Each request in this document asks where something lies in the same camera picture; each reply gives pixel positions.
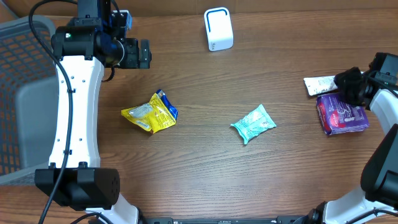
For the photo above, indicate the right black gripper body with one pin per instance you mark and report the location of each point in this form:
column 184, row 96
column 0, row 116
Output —
column 349, row 86

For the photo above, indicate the teal wet wipes pack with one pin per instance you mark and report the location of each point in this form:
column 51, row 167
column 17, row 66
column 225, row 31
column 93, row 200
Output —
column 253, row 124

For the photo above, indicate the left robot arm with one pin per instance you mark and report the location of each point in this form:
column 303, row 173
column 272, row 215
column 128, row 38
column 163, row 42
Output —
column 82, row 50

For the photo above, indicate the white tube with gold cap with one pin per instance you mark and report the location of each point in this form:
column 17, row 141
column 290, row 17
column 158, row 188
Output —
column 320, row 85

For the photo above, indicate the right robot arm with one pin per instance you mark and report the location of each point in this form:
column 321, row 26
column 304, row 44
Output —
column 377, row 192

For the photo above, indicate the grey plastic mesh basket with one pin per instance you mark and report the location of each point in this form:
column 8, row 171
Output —
column 29, row 100

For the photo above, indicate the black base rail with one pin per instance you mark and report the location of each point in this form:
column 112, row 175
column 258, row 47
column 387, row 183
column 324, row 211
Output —
column 288, row 219

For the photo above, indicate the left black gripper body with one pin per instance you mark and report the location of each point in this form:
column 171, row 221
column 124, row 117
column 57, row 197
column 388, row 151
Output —
column 132, row 58

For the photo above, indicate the purple Carefree pad pack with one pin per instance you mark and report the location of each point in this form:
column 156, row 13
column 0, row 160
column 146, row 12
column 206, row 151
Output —
column 338, row 117

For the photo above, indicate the white barcode scanner stand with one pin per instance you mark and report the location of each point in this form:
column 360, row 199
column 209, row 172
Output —
column 219, row 29

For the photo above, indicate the yellow blue snack packet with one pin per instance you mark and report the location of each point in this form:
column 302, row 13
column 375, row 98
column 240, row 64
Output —
column 154, row 116

